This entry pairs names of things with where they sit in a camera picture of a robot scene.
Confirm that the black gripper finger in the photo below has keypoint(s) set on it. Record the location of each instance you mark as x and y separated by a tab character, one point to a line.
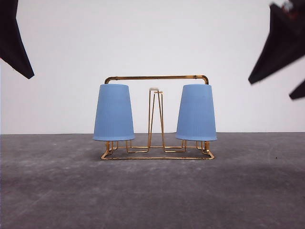
12	49
287	38
299	91

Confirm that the blue ribbed cup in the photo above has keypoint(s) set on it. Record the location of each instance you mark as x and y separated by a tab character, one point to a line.
114	118
196	117

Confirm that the gold wire cup rack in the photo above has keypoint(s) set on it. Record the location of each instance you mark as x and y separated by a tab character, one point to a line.
156	149

